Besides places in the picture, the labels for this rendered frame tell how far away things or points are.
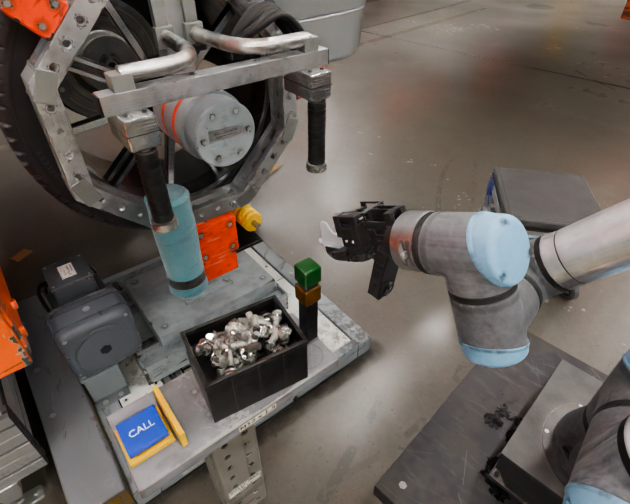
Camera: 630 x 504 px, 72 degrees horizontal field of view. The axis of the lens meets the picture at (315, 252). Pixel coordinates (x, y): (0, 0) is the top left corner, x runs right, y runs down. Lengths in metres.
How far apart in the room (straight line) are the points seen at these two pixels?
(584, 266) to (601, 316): 1.26
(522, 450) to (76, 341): 1.00
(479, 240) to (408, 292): 1.21
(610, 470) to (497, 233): 0.33
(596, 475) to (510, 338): 0.20
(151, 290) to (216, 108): 0.80
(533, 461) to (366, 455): 0.52
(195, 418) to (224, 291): 0.61
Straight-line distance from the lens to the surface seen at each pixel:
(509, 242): 0.57
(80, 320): 1.20
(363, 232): 0.69
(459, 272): 0.58
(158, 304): 1.43
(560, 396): 1.08
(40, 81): 0.89
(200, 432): 0.87
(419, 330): 1.62
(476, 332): 0.62
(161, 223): 0.79
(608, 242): 0.66
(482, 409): 1.11
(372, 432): 1.37
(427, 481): 1.00
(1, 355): 0.96
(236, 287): 1.42
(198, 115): 0.84
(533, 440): 0.99
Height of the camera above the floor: 1.20
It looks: 39 degrees down
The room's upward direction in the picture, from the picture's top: straight up
